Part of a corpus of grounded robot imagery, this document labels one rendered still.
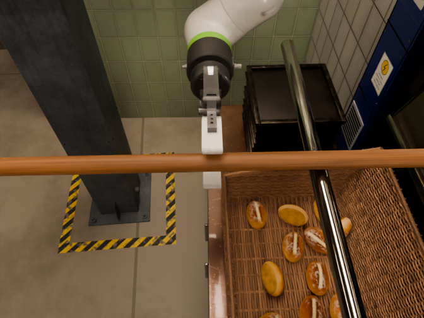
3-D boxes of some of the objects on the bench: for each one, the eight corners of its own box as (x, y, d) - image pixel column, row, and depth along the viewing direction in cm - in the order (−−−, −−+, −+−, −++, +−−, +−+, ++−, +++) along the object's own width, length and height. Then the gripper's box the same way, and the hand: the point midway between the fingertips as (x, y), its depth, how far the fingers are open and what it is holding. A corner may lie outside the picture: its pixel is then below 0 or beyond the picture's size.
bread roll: (265, 300, 97) (282, 291, 93) (255, 265, 103) (270, 257, 99) (277, 299, 100) (294, 291, 96) (267, 266, 106) (282, 257, 102)
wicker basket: (353, 191, 122) (385, 143, 99) (414, 376, 88) (482, 366, 66) (219, 195, 121) (220, 147, 98) (229, 384, 87) (235, 376, 65)
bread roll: (276, 214, 117) (282, 197, 115) (305, 224, 114) (311, 207, 113) (274, 219, 112) (281, 201, 110) (303, 231, 109) (310, 212, 107)
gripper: (231, 23, 57) (241, 123, 43) (227, 113, 74) (233, 205, 61) (187, 24, 57) (183, 125, 43) (193, 113, 74) (191, 206, 60)
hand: (212, 158), depth 53 cm, fingers open, 9 cm apart
